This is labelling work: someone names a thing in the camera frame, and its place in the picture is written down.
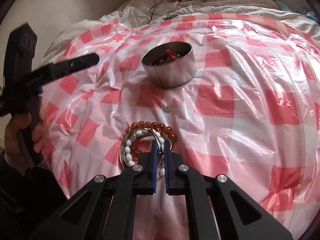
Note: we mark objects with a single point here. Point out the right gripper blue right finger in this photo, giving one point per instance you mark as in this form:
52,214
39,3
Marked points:
167,164

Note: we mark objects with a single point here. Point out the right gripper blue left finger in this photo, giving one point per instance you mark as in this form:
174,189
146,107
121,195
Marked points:
154,164

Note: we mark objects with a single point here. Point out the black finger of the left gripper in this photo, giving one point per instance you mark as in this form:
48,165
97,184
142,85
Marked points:
69,67

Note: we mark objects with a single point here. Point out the silver bangle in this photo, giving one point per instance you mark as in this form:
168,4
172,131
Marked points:
129,153

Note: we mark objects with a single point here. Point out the person's left hand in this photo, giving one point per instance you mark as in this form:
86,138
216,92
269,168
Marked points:
13,143

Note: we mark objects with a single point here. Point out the round silver metal tin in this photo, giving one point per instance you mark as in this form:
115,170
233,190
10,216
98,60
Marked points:
170,65

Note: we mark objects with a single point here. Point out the red white checkered plastic sheet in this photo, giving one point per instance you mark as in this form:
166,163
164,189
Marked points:
251,112

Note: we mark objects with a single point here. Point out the white striped bed quilt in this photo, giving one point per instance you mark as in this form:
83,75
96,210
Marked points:
137,13

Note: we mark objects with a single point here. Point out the round grey charger puck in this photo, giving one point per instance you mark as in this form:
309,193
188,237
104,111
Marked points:
170,17

